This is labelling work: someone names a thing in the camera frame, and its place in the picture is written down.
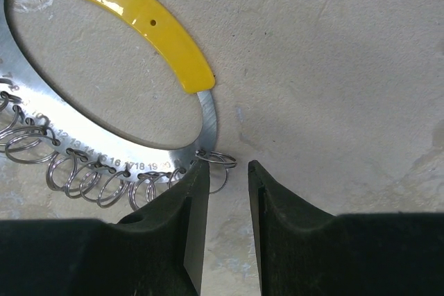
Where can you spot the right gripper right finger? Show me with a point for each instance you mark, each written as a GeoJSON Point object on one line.
{"type": "Point", "coordinates": [303, 250]}

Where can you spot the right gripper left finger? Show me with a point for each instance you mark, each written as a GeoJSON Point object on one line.
{"type": "Point", "coordinates": [156, 250]}

